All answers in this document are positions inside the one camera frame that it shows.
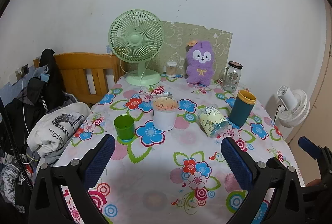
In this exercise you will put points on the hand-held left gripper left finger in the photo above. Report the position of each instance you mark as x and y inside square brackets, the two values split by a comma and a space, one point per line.
[101, 159]

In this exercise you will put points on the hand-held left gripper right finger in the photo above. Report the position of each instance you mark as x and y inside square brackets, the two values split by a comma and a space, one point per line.
[237, 164]

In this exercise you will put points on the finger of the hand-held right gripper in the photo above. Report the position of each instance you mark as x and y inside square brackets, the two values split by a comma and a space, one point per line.
[307, 144]

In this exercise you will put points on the green plastic cup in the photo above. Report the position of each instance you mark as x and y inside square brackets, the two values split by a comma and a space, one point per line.
[124, 128]

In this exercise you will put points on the clear cup with yellow print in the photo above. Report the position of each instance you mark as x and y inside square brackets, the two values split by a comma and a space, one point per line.
[211, 121]

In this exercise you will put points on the teal cup with yellow rim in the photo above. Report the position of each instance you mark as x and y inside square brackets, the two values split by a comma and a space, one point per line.
[240, 112]

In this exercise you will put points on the white cup with clear lid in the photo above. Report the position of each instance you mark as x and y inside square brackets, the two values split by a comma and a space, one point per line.
[163, 119]

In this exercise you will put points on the white fan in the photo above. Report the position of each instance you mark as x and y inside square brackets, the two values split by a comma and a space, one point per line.
[295, 109]

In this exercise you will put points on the white printed shirt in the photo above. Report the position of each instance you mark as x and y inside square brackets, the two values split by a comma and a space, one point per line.
[67, 115]

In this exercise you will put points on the floral tablecloth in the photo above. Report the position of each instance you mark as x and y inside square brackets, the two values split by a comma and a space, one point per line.
[160, 169]

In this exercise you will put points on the glass jar mug with lid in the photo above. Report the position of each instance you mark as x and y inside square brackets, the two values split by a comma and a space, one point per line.
[232, 78]

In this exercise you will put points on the black jacket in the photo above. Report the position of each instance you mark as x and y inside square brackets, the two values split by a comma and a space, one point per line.
[39, 94]

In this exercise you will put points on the patterned clothes pile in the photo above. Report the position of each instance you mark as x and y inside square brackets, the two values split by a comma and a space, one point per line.
[10, 177]

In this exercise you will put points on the blue face mask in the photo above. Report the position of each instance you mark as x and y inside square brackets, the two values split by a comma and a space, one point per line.
[44, 76]

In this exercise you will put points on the purple plush toy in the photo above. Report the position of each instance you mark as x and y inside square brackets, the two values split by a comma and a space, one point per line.
[201, 68]

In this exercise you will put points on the cotton swab container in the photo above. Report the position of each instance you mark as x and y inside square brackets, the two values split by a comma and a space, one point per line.
[171, 69]

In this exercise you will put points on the green desk fan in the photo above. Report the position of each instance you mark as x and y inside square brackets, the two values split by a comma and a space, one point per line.
[134, 39]

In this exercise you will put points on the wall socket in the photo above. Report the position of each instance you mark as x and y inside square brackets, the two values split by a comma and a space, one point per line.
[25, 69]

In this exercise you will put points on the beige patterned wall sheet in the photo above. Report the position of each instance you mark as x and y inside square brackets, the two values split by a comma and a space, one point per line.
[176, 34]

